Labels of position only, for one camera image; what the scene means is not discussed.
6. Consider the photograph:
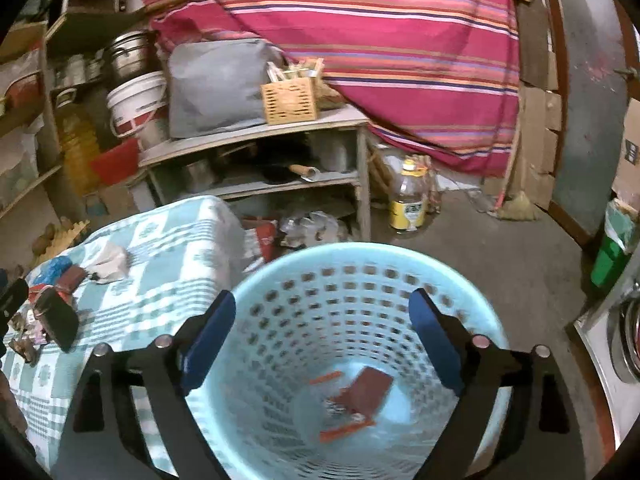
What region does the blue plastic bag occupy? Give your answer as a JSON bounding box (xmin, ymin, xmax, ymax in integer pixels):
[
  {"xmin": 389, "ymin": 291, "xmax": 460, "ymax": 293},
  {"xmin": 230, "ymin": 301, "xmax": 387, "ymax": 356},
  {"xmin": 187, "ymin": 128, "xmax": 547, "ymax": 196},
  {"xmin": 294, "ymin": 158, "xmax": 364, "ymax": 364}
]
[{"xmin": 32, "ymin": 256, "xmax": 73, "ymax": 286}]

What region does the green container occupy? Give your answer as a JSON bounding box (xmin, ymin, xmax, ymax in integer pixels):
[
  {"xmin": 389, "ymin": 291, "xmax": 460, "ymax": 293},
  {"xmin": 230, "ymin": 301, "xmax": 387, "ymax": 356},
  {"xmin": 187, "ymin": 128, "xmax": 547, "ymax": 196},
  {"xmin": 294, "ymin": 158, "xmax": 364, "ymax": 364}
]
[{"xmin": 590, "ymin": 198, "xmax": 639, "ymax": 292}]

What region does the oil bottle yellow label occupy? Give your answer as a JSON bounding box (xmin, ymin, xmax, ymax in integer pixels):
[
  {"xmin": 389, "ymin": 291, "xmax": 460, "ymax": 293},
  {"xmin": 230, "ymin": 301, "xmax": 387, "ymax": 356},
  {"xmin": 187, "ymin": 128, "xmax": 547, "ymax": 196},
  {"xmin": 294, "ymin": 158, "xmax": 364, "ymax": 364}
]
[{"xmin": 390, "ymin": 157, "xmax": 427, "ymax": 232}]

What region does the grey wooden side shelf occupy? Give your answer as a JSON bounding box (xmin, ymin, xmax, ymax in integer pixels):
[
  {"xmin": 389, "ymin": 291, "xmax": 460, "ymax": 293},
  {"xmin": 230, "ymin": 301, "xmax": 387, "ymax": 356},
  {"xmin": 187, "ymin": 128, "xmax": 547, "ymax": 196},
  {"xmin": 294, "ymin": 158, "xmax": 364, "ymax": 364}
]
[{"xmin": 140, "ymin": 105, "xmax": 371, "ymax": 240}]

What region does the white plastic bucket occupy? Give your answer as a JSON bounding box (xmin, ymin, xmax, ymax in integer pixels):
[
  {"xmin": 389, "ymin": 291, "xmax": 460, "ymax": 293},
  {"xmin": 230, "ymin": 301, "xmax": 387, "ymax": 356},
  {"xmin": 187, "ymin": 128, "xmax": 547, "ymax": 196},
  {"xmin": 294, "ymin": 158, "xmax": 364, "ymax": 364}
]
[{"xmin": 106, "ymin": 70, "xmax": 169, "ymax": 152}]

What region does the broom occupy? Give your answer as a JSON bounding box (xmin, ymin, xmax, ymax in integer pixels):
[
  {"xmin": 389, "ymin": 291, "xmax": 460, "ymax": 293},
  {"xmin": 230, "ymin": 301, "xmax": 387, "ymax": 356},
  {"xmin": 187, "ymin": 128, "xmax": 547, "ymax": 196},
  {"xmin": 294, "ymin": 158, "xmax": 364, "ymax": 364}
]
[{"xmin": 492, "ymin": 122, "xmax": 538, "ymax": 222}]

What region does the white tissue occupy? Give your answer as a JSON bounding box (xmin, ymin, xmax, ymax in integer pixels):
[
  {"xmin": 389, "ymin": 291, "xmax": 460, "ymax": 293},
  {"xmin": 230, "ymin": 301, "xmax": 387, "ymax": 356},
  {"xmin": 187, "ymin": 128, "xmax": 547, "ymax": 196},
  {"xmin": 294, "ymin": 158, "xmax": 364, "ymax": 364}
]
[{"xmin": 85, "ymin": 242, "xmax": 129, "ymax": 284}]

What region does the black cup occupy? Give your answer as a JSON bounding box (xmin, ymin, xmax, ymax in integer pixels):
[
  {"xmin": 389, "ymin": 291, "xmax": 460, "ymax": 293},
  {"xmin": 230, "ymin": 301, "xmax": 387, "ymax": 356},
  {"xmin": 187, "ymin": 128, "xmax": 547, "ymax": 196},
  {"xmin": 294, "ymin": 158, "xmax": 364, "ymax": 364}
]
[{"xmin": 34, "ymin": 286, "xmax": 79, "ymax": 352}]

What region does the yellow egg tray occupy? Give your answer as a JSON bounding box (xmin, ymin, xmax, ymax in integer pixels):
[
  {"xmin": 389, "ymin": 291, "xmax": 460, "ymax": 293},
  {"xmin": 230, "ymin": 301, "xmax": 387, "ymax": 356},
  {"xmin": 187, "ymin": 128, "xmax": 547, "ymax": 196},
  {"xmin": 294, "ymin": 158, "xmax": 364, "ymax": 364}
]
[{"xmin": 30, "ymin": 220, "xmax": 90, "ymax": 268}]

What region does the wooden utensil holder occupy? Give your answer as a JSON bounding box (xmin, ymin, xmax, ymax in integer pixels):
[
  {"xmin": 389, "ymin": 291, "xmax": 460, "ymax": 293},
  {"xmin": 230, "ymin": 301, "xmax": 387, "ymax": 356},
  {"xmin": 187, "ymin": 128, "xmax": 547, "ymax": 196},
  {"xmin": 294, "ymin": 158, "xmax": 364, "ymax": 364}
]
[{"xmin": 260, "ymin": 58, "xmax": 324, "ymax": 126}]

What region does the steel pot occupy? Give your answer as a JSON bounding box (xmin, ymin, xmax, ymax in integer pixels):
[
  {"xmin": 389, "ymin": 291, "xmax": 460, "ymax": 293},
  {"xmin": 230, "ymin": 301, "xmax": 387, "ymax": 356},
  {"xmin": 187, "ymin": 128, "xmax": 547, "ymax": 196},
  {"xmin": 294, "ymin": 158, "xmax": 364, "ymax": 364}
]
[{"xmin": 105, "ymin": 29, "xmax": 162, "ymax": 87}]

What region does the green checked tablecloth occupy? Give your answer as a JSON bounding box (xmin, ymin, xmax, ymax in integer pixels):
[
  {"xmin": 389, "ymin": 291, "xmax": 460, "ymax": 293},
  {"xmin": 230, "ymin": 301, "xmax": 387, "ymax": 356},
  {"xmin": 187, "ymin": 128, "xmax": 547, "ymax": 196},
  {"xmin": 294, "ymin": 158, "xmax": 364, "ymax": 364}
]
[{"xmin": 1, "ymin": 196, "xmax": 244, "ymax": 470}]

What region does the red plastic basin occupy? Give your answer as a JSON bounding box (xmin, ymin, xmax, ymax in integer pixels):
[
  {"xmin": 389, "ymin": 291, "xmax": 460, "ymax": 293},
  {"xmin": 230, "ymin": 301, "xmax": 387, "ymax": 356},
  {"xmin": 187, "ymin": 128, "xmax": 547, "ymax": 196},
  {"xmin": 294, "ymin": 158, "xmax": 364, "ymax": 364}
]
[{"xmin": 89, "ymin": 138, "xmax": 139, "ymax": 186}]

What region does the wooden wall shelf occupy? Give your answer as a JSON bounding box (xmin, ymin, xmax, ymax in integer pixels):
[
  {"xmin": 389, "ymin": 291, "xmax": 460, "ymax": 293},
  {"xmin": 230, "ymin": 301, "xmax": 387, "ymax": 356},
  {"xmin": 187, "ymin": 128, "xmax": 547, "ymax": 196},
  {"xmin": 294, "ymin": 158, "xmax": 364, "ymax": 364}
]
[{"xmin": 1, "ymin": 22, "xmax": 87, "ymax": 221}]

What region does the light blue laundry basket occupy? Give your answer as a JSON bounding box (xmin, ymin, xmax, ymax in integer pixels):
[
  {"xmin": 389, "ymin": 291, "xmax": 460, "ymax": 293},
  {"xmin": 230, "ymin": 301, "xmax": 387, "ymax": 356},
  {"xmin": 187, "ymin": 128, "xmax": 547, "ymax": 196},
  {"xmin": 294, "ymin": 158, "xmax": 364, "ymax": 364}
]
[{"xmin": 188, "ymin": 243, "xmax": 508, "ymax": 479}]

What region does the grey fabric bag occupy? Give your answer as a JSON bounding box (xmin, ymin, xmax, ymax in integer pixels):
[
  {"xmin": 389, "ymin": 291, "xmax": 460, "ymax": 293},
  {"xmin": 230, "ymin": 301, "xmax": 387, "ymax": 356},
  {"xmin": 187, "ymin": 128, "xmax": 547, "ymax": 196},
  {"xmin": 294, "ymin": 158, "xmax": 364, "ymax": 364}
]
[{"xmin": 167, "ymin": 39, "xmax": 283, "ymax": 139}]

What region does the red striped curtain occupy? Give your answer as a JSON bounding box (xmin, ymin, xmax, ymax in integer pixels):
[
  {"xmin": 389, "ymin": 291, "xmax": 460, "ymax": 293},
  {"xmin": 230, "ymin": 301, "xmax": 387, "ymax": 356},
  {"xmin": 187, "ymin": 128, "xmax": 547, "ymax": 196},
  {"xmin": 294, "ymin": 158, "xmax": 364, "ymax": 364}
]
[{"xmin": 143, "ymin": 0, "xmax": 520, "ymax": 177}]

